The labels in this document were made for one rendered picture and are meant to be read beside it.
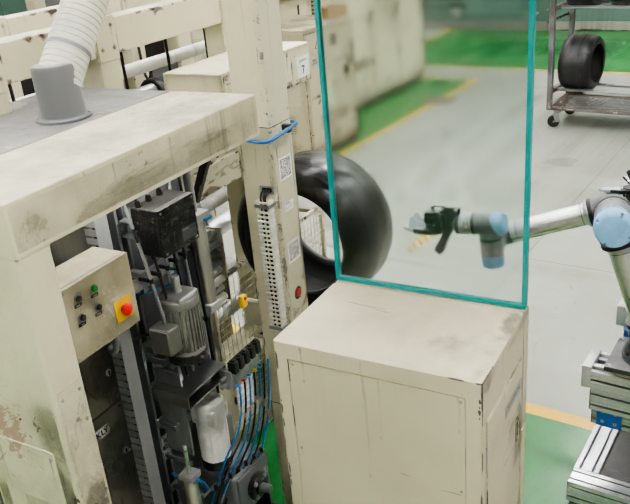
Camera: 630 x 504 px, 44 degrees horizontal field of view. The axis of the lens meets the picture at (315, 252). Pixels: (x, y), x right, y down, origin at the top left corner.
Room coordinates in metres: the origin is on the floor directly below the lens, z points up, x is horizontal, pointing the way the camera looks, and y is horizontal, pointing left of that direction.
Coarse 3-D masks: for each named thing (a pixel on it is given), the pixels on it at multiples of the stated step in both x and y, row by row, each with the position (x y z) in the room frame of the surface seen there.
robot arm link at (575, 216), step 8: (584, 200) 2.40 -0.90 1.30; (592, 200) 2.38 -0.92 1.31; (600, 200) 2.34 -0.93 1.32; (568, 208) 2.41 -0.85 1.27; (576, 208) 2.39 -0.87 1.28; (584, 208) 2.37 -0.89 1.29; (592, 208) 2.35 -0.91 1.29; (536, 216) 2.45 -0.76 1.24; (544, 216) 2.43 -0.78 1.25; (552, 216) 2.41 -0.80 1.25; (560, 216) 2.40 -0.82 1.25; (568, 216) 2.39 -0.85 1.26; (576, 216) 2.38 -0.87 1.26; (584, 216) 2.37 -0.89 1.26; (592, 216) 2.35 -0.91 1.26; (536, 224) 2.42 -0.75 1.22; (544, 224) 2.41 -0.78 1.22; (552, 224) 2.40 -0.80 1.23; (560, 224) 2.39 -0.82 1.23; (568, 224) 2.38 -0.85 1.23; (576, 224) 2.38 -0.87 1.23; (584, 224) 2.37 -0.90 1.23; (592, 224) 2.35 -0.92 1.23; (536, 232) 2.42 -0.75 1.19; (544, 232) 2.41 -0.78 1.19; (552, 232) 2.41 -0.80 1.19
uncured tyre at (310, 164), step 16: (304, 160) 2.66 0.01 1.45; (320, 160) 2.66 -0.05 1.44; (304, 176) 2.56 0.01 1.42; (320, 176) 2.55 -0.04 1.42; (304, 192) 2.54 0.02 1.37; (320, 192) 2.51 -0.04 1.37; (240, 208) 2.71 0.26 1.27; (240, 224) 2.69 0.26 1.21; (240, 240) 2.70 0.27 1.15; (304, 256) 2.86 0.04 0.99; (320, 256) 2.85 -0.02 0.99; (320, 272) 2.82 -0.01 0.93; (320, 288) 2.72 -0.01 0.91
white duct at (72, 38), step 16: (64, 0) 2.18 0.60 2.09; (80, 0) 2.17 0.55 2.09; (96, 0) 2.19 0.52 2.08; (64, 16) 2.15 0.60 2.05; (80, 16) 2.15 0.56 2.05; (96, 16) 2.18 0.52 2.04; (64, 32) 2.12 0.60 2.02; (80, 32) 2.13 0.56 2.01; (96, 32) 2.18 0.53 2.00; (48, 48) 2.11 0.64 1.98; (64, 48) 2.09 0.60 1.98; (80, 48) 2.11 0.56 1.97; (48, 64) 2.07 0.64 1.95; (80, 64) 2.10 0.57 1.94; (80, 80) 2.10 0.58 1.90
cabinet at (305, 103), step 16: (304, 16) 8.12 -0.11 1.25; (288, 32) 7.26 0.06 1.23; (304, 32) 7.21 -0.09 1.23; (288, 96) 7.30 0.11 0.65; (304, 96) 7.19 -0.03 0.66; (320, 96) 7.35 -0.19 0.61; (304, 112) 7.20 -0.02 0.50; (320, 112) 7.33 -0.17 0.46; (304, 128) 7.21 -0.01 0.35; (320, 128) 7.31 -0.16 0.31; (304, 144) 7.22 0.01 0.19; (320, 144) 7.29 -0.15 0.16
